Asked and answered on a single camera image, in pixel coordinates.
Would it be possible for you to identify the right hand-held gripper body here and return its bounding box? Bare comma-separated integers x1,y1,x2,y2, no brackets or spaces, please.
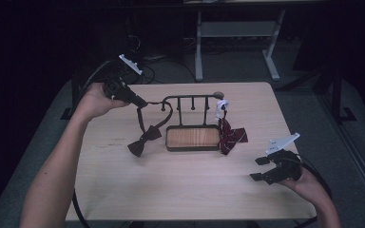
264,132,303,185

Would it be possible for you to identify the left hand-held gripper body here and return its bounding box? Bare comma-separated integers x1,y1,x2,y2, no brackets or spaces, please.
103,53,144,103

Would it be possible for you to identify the dark brown bow tie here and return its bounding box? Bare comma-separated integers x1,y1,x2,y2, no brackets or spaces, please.
126,101,174,159

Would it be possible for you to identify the red striped bow tie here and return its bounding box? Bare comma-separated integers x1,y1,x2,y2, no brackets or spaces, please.
214,99,249,156

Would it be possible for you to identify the black hook rack wooden base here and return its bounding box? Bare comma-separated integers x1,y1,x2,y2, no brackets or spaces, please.
161,93,226,152

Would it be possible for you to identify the person's right hand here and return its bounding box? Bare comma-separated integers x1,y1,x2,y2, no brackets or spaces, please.
279,167,326,203

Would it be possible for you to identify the person's left hand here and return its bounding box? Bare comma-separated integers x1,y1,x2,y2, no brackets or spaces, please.
74,83,131,124

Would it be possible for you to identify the black metal stand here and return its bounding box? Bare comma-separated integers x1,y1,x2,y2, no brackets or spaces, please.
330,67,358,124
60,69,82,122

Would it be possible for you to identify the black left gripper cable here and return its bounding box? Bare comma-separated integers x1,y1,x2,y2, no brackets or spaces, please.
71,59,123,228

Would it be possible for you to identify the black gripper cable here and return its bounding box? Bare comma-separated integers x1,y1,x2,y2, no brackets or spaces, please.
71,59,123,228
293,153,334,228

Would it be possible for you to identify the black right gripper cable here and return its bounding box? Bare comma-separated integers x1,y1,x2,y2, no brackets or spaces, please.
293,153,334,228

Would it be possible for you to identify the tangle of black floor cables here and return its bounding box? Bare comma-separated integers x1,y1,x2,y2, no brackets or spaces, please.
126,32,198,86

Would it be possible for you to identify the white metal desk frame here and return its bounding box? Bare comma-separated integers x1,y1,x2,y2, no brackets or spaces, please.
194,9,287,82

